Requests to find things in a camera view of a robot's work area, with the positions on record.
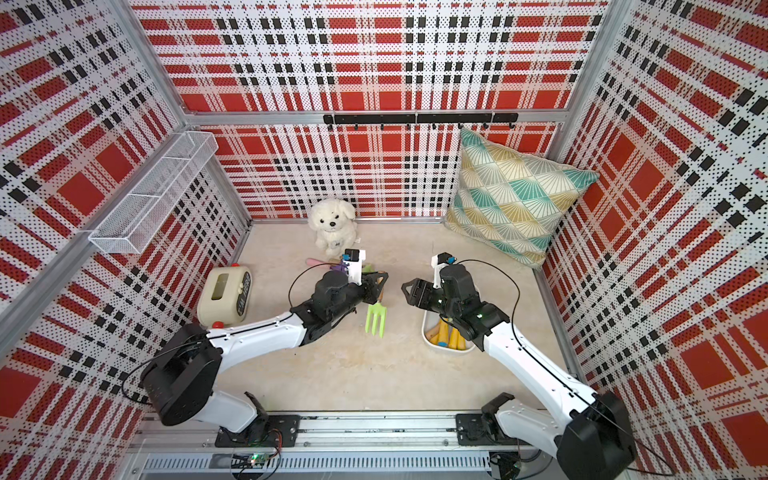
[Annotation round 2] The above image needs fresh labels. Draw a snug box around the cream retro toaster toy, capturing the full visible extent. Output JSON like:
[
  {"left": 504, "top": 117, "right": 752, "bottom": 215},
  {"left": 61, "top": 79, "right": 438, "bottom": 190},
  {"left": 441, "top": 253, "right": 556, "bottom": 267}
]
[{"left": 197, "top": 265, "right": 252, "bottom": 328}]

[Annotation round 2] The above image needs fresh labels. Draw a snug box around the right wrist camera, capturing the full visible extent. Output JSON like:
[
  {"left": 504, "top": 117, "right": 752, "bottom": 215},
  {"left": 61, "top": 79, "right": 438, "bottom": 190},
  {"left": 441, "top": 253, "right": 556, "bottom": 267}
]
[{"left": 430, "top": 252, "right": 456, "bottom": 289}]

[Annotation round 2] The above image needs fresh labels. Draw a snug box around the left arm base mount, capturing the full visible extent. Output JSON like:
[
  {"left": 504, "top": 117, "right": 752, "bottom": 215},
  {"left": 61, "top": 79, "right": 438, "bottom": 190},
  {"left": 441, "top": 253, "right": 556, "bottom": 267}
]
[{"left": 215, "top": 392, "right": 301, "bottom": 449}]

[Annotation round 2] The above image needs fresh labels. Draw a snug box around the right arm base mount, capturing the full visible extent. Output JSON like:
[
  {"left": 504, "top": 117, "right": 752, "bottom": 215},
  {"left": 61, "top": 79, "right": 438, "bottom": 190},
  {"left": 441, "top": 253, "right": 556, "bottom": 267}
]
[{"left": 455, "top": 392, "right": 519, "bottom": 446}]

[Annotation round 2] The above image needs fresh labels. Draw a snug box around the teal yellow patterned pillow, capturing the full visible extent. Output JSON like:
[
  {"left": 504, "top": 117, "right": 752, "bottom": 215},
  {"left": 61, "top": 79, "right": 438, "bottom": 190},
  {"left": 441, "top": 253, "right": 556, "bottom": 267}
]
[{"left": 444, "top": 129, "right": 599, "bottom": 269}]

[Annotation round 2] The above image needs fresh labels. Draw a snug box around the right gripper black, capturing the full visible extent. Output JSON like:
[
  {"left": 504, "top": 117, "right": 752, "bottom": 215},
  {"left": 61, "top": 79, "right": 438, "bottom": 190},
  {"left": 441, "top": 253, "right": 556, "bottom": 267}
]
[{"left": 402, "top": 277, "right": 460, "bottom": 320}]

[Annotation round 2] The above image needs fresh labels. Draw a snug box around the white plush dog toy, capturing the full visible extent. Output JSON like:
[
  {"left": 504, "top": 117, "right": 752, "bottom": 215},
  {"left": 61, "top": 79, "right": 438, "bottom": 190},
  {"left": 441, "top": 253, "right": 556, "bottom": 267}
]
[{"left": 308, "top": 198, "right": 360, "bottom": 259}]

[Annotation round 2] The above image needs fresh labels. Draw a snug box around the white plastic storage box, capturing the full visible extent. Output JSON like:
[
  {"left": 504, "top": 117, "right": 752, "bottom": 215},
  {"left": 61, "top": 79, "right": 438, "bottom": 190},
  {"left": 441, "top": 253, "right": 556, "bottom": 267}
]
[{"left": 422, "top": 307, "right": 478, "bottom": 356}]

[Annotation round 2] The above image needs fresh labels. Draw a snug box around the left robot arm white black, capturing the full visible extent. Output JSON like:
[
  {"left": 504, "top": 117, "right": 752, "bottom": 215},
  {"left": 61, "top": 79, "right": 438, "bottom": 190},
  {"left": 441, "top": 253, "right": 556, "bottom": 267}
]
[{"left": 139, "top": 271, "right": 388, "bottom": 436}]

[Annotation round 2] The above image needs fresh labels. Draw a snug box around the purple rake pink handle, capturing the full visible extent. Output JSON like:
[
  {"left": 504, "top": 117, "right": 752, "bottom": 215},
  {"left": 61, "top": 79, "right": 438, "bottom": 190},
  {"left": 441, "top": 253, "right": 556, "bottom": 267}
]
[{"left": 305, "top": 258, "right": 348, "bottom": 273}]

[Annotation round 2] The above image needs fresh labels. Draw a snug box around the light green fork wooden handle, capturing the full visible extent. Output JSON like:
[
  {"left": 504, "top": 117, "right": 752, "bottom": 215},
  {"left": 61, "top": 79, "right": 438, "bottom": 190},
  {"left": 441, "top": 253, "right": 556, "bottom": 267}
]
[{"left": 364, "top": 299, "right": 388, "bottom": 338}]

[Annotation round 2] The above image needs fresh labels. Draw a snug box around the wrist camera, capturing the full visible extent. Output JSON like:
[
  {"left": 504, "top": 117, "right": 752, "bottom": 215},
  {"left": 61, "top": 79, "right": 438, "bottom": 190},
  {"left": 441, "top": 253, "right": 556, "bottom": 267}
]
[
  {"left": 342, "top": 249, "right": 366, "bottom": 285},
  {"left": 430, "top": 252, "right": 456, "bottom": 289}
]

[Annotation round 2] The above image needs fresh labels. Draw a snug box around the black wall hook rail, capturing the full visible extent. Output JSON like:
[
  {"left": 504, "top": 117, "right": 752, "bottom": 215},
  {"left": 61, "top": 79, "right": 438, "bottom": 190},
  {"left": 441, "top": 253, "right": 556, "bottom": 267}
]
[{"left": 323, "top": 112, "right": 519, "bottom": 128}]

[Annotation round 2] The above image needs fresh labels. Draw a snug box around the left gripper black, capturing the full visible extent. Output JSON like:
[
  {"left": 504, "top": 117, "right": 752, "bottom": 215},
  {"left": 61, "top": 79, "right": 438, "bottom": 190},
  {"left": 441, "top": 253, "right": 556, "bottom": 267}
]
[{"left": 328, "top": 270, "right": 387, "bottom": 322}]

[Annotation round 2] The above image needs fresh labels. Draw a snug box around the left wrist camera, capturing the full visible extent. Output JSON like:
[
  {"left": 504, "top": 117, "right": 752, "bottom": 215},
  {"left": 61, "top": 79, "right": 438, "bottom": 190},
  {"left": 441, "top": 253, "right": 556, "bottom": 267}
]
[{"left": 342, "top": 249, "right": 366, "bottom": 285}]

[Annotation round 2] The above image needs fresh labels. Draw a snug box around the white wire mesh shelf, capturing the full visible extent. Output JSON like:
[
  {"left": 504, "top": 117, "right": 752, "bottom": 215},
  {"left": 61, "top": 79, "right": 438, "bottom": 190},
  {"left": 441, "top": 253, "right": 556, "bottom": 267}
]
[{"left": 89, "top": 131, "right": 217, "bottom": 254}]

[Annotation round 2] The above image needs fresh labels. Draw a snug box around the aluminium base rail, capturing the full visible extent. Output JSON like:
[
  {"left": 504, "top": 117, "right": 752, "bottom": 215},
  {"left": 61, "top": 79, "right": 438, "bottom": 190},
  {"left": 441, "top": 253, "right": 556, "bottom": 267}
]
[{"left": 118, "top": 411, "right": 564, "bottom": 479}]

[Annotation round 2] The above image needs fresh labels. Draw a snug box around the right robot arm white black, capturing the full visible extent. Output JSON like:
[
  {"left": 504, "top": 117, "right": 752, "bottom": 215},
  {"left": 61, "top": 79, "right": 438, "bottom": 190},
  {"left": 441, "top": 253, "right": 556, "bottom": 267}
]
[{"left": 401, "top": 263, "right": 637, "bottom": 479}]

